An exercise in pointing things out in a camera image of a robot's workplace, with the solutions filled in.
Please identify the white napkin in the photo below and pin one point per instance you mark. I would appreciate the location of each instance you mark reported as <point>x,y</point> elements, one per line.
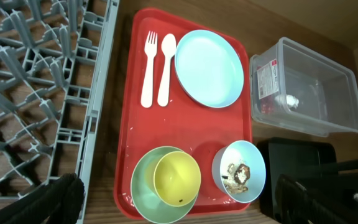
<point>289,100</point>

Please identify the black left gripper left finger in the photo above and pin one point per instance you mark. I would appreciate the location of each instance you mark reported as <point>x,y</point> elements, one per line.
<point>59,202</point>

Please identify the black waste tray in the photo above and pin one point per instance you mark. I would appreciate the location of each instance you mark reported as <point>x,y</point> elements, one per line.
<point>289,157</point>

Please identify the red plastic tray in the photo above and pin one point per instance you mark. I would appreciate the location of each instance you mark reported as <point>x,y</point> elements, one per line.
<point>183,123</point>

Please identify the white plastic fork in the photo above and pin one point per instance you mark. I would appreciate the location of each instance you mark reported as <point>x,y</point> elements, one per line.
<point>150,50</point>

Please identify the green bowl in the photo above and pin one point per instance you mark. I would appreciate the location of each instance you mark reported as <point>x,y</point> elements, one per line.
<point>145,201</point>

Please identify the blue bowl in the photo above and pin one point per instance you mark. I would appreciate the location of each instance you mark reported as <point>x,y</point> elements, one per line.
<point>240,152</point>

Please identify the yellow plastic cup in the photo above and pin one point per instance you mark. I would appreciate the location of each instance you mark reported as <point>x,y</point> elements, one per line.
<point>175,178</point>

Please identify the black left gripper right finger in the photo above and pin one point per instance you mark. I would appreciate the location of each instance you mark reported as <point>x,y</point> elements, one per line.
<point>299,204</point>

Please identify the white plastic spoon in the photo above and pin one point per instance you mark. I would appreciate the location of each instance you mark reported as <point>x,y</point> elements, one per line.
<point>169,48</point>

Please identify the food scraps and rice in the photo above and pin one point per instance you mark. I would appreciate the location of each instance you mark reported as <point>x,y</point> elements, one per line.
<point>235,177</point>

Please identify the clear plastic bin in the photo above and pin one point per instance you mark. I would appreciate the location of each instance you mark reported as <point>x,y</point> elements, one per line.
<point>327,90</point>

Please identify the light blue plate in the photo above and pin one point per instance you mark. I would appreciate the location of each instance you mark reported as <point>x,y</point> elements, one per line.
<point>209,69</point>

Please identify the grey dishwasher rack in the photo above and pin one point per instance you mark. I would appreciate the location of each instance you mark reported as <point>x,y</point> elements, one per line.
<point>54,63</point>

